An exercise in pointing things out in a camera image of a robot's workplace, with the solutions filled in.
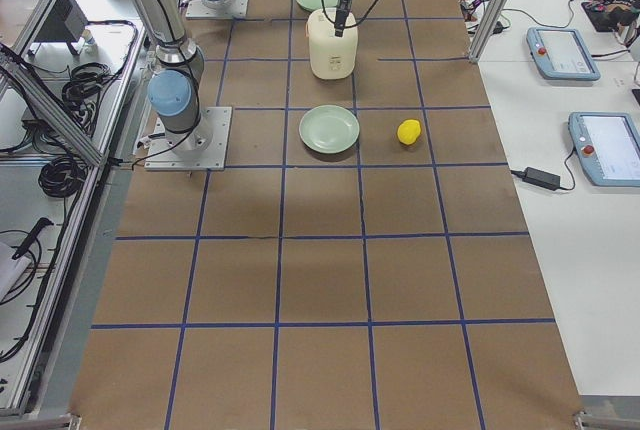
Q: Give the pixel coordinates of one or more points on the black power adapter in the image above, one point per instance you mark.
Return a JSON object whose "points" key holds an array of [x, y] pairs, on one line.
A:
{"points": [[541, 179]]}

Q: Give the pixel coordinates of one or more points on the green plate robot right side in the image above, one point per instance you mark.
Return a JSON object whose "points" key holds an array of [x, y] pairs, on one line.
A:
{"points": [[329, 129]]}

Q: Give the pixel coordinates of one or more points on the white rice cooker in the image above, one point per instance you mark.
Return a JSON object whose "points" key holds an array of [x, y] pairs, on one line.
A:
{"points": [[331, 57]]}

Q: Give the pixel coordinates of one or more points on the teach pendant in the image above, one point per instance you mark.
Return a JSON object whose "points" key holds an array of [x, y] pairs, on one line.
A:
{"points": [[607, 146], [561, 54]]}

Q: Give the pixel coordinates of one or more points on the upper teach pendant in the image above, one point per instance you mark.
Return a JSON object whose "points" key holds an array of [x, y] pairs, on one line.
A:
{"points": [[561, 54]]}

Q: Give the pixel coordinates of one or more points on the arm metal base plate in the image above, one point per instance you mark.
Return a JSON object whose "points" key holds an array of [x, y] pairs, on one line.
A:
{"points": [[204, 149], [216, 9]]}

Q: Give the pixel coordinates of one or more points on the yellow lemon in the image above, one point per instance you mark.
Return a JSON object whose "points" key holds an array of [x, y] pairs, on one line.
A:
{"points": [[409, 131]]}

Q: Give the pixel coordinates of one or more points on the lower teach pendant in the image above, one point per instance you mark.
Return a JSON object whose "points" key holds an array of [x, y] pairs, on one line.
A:
{"points": [[607, 146]]}

